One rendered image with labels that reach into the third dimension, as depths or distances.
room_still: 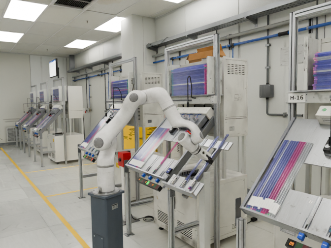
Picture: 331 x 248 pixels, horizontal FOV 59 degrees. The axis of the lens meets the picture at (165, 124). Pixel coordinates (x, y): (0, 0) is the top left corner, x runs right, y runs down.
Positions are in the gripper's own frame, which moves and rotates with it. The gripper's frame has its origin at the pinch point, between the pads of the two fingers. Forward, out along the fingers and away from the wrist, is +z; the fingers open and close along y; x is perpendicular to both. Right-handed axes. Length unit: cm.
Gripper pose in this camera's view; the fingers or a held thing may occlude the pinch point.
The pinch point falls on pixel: (209, 161)
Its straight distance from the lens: 210.4
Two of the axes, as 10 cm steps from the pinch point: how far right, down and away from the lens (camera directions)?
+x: -4.9, 8.2, -2.9
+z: 6.6, 5.7, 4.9
